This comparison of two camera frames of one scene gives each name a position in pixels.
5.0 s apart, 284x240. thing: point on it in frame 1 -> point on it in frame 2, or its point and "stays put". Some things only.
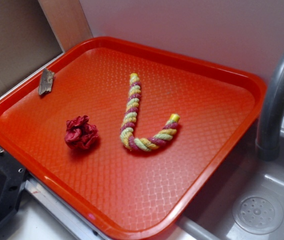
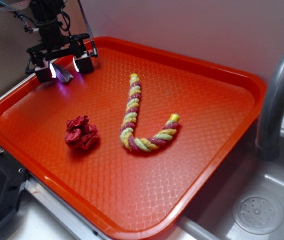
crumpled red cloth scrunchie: x=79 y=134 stays put
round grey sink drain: x=258 y=213 stays put
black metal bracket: x=3 y=177 stays put
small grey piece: x=46 y=82 -> x=63 y=75
